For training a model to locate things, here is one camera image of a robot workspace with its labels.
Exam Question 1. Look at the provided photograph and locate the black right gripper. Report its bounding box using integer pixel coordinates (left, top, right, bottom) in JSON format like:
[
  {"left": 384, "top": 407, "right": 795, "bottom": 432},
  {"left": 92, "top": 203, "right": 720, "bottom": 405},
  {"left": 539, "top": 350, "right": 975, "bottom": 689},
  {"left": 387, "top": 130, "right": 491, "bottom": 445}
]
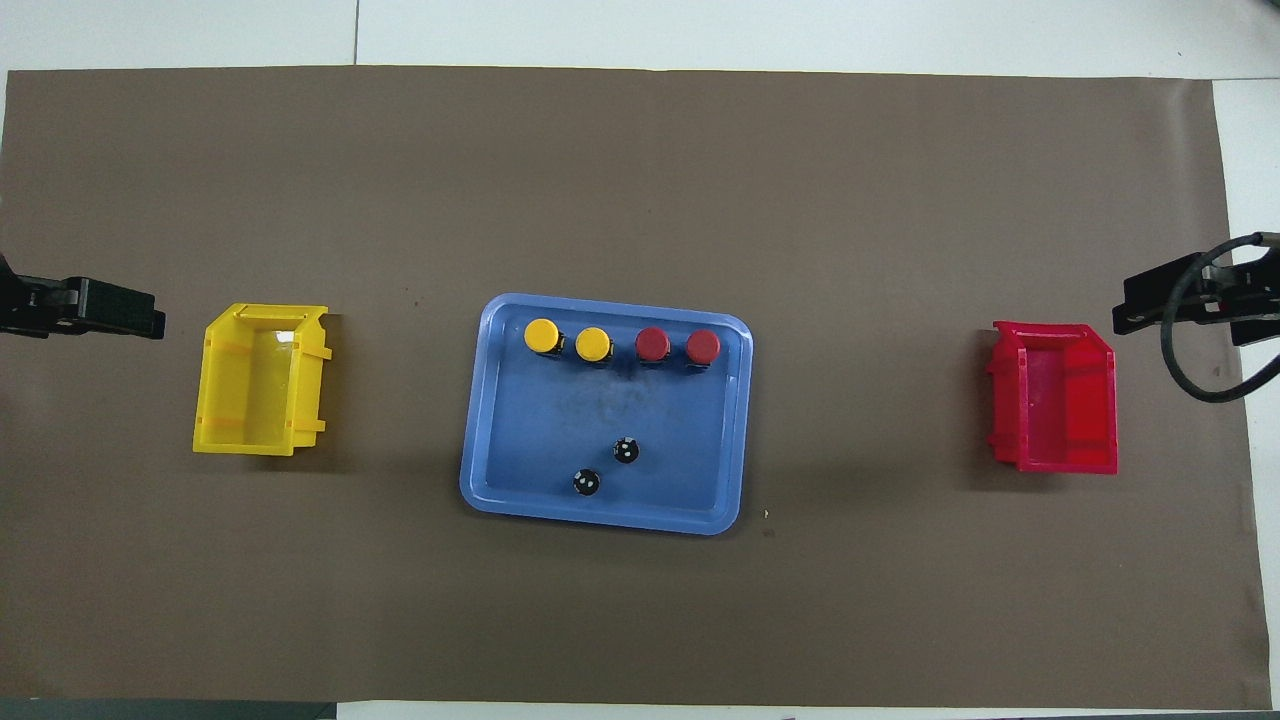
[{"left": 1113, "top": 237, "right": 1280, "bottom": 348}]

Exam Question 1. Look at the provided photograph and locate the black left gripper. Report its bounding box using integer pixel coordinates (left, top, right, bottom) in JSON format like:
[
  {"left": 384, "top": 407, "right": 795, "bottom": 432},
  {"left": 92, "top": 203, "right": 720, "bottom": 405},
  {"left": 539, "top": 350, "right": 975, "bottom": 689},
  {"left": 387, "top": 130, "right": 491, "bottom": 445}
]
[{"left": 0, "top": 255, "right": 167, "bottom": 341}]

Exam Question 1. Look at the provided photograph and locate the red plastic bin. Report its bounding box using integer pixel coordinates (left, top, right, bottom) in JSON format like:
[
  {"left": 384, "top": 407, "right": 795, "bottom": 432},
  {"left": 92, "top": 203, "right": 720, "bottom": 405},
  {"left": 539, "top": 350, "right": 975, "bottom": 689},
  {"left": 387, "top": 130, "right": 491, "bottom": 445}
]
[{"left": 985, "top": 320, "right": 1119, "bottom": 475}]

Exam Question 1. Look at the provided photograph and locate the yellow plastic bin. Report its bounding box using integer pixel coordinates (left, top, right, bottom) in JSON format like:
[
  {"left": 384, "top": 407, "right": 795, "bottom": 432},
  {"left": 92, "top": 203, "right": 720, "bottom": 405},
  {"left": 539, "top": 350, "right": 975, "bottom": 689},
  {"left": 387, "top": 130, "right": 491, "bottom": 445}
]
[{"left": 192, "top": 303, "right": 333, "bottom": 457}]

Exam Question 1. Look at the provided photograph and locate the blue plastic tray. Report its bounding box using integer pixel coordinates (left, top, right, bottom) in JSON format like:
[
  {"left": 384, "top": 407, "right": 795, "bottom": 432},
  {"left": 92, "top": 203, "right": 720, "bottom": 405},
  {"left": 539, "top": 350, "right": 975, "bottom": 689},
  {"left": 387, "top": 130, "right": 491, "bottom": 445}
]
[{"left": 459, "top": 292, "right": 754, "bottom": 537}]

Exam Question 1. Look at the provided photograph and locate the brown paper table mat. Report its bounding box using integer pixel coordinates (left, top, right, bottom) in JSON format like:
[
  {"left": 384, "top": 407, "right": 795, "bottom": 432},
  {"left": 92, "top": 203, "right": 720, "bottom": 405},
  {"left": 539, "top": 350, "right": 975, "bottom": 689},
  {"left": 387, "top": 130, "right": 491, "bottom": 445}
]
[{"left": 0, "top": 65, "right": 1273, "bottom": 709}]

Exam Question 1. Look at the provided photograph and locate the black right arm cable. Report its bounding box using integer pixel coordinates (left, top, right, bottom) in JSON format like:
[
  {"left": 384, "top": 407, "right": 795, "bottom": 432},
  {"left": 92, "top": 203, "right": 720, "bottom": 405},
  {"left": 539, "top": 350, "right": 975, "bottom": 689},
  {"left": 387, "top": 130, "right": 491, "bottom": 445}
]
[{"left": 1160, "top": 232, "right": 1280, "bottom": 403}]

